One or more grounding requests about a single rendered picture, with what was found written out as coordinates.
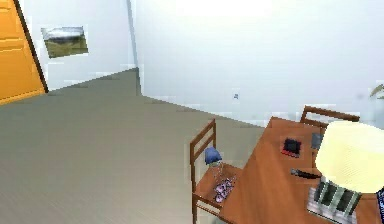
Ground orange room door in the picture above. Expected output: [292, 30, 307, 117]
[0, 0, 50, 106]

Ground cream shade table lamp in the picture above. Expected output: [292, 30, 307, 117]
[306, 120, 384, 224]

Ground brown wooden table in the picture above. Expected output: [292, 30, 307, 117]
[218, 116, 384, 224]

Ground dark blue object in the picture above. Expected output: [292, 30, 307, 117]
[375, 188, 384, 222]

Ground black and red square box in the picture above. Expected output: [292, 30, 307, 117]
[280, 137, 303, 159]

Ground framed landscape picture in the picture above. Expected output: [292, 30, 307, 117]
[40, 25, 90, 60]

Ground green house plant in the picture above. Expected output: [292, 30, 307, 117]
[369, 83, 384, 100]

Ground blue cap spray bottle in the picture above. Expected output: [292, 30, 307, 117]
[204, 146, 237, 204]

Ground brown wooden chair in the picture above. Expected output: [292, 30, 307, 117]
[189, 118, 244, 224]
[299, 105, 361, 134]

